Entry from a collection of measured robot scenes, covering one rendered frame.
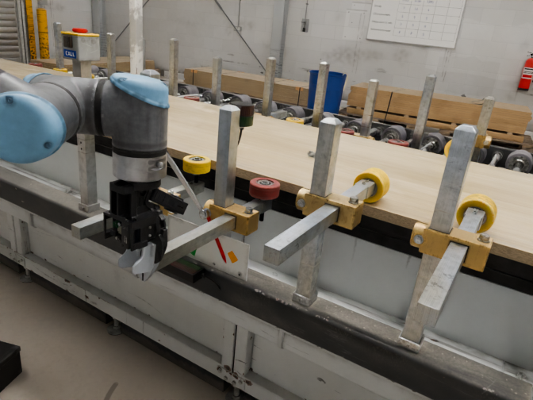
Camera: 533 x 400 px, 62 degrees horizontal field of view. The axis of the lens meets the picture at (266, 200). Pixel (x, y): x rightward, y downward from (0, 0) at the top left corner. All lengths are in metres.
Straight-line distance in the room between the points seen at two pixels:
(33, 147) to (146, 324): 1.32
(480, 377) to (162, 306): 1.18
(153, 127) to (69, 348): 1.44
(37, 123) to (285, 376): 1.20
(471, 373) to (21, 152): 0.87
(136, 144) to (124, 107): 0.06
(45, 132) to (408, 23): 7.64
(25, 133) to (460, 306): 0.98
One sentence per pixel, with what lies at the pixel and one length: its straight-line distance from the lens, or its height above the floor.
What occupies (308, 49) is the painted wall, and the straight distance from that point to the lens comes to 8.53.
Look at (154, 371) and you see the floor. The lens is 1.91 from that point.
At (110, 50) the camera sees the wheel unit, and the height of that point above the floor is 1.05.
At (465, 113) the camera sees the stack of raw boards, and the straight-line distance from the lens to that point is 6.74.
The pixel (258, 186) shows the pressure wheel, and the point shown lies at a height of 0.91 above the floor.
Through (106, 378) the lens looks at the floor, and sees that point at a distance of 1.91.
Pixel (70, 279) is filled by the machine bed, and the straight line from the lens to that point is 2.17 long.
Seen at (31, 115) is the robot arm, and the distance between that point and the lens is 0.62.
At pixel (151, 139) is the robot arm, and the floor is 1.11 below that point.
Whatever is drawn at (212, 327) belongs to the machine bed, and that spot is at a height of 0.27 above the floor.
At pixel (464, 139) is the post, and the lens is 0.84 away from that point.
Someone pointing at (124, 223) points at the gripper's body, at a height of 0.96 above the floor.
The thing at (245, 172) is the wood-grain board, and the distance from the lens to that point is 1.28.
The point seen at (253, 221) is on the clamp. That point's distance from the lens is 1.07.
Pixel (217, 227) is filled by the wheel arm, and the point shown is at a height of 0.86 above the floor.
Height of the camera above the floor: 1.30
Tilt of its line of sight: 22 degrees down
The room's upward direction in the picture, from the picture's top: 6 degrees clockwise
